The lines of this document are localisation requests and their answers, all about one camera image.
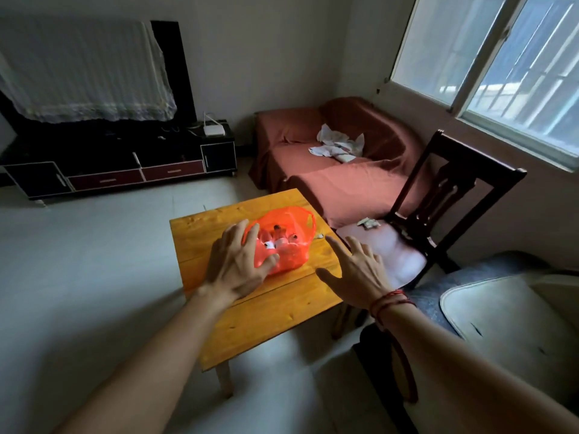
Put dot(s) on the orange plastic bag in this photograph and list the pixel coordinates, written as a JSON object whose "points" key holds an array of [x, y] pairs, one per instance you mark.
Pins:
{"points": [[294, 259]]}

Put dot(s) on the black television stand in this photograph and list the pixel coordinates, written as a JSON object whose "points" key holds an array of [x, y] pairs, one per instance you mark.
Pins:
{"points": [[113, 153]]}

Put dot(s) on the person's right forearm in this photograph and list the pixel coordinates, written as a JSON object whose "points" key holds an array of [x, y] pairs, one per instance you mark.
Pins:
{"points": [[479, 379]]}

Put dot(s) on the white lace cover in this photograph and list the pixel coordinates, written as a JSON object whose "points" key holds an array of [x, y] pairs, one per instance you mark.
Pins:
{"points": [[86, 72]]}

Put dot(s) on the person's right hand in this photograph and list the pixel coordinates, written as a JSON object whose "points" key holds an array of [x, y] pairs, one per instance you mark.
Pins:
{"points": [[362, 280]]}

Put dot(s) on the dark wooden chair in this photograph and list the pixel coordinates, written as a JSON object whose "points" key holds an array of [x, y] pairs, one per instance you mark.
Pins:
{"points": [[448, 176]]}

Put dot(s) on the white router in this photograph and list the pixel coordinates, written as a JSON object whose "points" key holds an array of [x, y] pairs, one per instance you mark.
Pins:
{"points": [[214, 129]]}

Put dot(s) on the barred living room window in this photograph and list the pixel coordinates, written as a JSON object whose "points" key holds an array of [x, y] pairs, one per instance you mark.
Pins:
{"points": [[511, 67]]}

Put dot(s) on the person's left forearm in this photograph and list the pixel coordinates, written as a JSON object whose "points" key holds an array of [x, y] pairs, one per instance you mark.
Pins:
{"points": [[140, 375]]}

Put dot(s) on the black and white massage chair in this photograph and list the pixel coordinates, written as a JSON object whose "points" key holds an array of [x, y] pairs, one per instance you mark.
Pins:
{"points": [[497, 320]]}

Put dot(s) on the black television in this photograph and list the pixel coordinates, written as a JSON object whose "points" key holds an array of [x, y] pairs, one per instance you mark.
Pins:
{"points": [[181, 76]]}

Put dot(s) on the sofa with red cover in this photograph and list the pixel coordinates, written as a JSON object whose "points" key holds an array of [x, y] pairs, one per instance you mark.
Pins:
{"points": [[348, 185]]}

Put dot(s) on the white crumpled clothes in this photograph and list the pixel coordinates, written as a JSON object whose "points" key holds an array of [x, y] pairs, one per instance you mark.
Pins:
{"points": [[337, 144]]}

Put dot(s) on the yellow wooden table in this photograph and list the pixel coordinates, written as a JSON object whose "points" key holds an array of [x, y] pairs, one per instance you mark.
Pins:
{"points": [[262, 316]]}

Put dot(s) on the crumpled paper scrap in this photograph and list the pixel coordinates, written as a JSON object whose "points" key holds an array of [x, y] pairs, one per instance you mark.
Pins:
{"points": [[368, 223]]}

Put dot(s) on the person's left hand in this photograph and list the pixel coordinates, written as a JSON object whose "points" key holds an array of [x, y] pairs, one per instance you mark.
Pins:
{"points": [[235, 271]]}

